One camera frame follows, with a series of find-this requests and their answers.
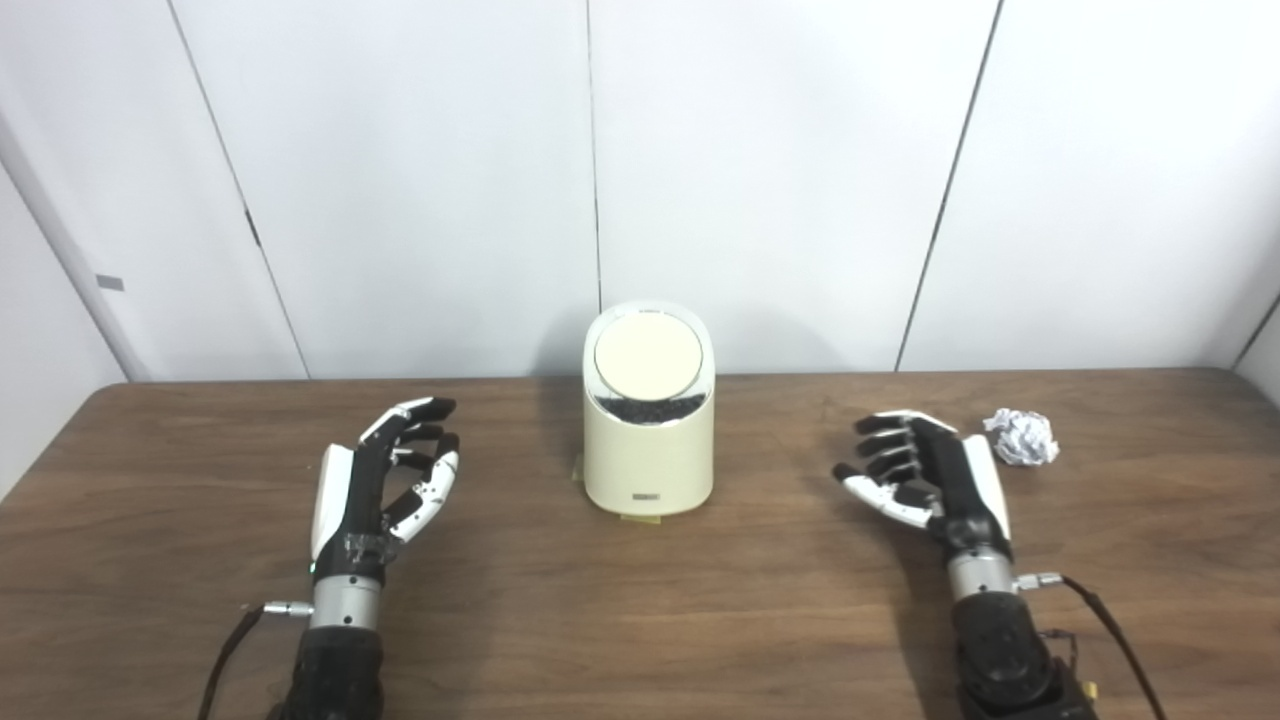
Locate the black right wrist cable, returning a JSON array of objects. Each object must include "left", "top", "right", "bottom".
[{"left": 1015, "top": 572, "right": 1166, "bottom": 720}]

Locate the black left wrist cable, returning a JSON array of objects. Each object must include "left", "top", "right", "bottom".
[{"left": 197, "top": 602, "right": 313, "bottom": 720}]

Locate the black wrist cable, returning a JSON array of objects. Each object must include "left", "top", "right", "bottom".
[
  {"left": 197, "top": 602, "right": 313, "bottom": 720},
  {"left": 1015, "top": 572, "right": 1166, "bottom": 720}
]

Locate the white paper ball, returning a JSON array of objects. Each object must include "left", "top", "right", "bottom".
[{"left": 983, "top": 408, "right": 1060, "bottom": 467}]

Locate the white and black right hand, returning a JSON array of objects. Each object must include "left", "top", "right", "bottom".
[{"left": 832, "top": 409, "right": 1013, "bottom": 561}]

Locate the cream-colored bin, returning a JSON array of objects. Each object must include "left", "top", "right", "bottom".
[{"left": 582, "top": 301, "right": 717, "bottom": 518}]

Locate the round cream bin lid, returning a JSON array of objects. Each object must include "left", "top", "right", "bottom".
[{"left": 594, "top": 311, "right": 705, "bottom": 400}]

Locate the white and black left hand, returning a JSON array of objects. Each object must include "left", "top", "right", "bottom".
[{"left": 308, "top": 396, "right": 462, "bottom": 586}]

